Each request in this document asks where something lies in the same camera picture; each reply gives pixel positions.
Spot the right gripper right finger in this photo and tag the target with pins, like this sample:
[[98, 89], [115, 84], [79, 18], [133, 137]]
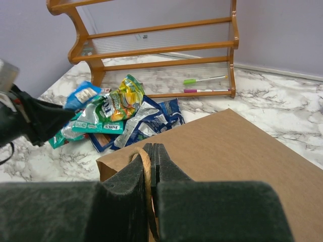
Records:
[[189, 210]]

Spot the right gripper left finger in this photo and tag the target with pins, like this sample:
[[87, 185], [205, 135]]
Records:
[[113, 210]]

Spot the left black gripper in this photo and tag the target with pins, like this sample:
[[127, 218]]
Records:
[[23, 115]]

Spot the teal snack packet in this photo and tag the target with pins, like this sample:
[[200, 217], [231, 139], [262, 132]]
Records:
[[65, 136]]

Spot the small light blue snack packet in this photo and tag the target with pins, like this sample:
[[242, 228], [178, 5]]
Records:
[[82, 95]]

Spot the green snack packet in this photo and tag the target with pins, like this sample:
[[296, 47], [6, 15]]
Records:
[[93, 119]]

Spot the brown paper bag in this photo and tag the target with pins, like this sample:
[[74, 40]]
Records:
[[226, 147]]

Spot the yellow green Fox's candy bag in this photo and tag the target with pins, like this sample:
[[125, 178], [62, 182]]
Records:
[[124, 102]]

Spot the blue white snack bag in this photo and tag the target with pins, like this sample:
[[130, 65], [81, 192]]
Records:
[[151, 119]]

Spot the red white staple box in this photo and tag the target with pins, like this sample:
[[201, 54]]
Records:
[[105, 90]]

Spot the purple capped marker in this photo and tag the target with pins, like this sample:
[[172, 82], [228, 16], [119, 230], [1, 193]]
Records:
[[205, 90]]

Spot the green capped marker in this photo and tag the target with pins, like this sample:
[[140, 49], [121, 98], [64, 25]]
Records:
[[193, 81]]

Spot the wooden three-tier rack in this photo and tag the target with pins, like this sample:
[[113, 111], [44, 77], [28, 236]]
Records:
[[93, 48]]

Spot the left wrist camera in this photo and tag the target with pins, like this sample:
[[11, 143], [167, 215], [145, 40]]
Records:
[[9, 73]]

